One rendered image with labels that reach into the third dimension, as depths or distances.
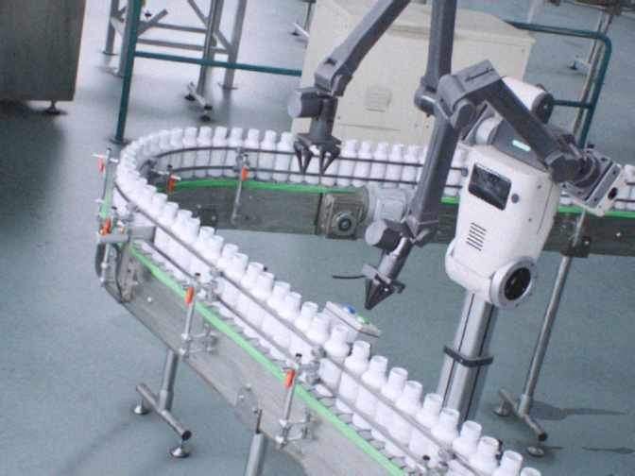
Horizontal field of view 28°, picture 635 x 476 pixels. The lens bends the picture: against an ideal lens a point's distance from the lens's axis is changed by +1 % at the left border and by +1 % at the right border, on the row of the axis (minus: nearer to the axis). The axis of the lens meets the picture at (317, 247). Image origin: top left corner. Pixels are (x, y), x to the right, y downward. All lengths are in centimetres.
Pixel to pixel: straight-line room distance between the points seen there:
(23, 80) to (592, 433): 418
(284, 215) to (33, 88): 383
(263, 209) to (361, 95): 259
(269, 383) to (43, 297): 266
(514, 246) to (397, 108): 371
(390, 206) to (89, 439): 135
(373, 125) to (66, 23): 212
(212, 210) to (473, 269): 123
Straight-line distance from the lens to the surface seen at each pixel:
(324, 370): 293
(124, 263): 351
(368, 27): 315
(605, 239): 498
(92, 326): 541
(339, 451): 289
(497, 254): 332
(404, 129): 702
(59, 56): 802
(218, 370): 325
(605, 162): 319
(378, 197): 436
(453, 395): 354
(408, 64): 691
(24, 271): 585
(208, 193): 427
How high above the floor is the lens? 234
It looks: 20 degrees down
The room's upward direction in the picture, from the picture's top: 12 degrees clockwise
